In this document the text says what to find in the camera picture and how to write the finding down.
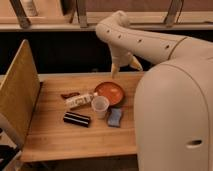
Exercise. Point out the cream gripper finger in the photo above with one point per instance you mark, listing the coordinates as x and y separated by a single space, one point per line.
136 64
114 70

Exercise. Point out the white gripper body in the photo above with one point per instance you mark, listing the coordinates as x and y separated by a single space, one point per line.
120 56

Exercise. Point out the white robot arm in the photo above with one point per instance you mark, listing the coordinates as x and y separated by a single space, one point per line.
173 103

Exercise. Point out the orange round plate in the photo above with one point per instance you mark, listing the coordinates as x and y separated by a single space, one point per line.
112 91

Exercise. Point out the clear plastic cup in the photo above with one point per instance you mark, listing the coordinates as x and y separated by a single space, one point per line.
100 106

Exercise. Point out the blue sponge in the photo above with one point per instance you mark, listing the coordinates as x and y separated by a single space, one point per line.
115 117

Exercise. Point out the white plastic bottle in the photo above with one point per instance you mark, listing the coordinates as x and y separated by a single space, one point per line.
80 100

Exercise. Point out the brown chocolate bar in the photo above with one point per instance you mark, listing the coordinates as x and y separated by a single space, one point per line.
66 96

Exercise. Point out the black rectangular box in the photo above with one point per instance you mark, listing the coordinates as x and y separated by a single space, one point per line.
77 119

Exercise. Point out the wooden side board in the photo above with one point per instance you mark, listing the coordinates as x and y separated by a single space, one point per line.
19 91

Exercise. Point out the wooden shelf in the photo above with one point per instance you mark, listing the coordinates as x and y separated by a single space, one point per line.
64 15

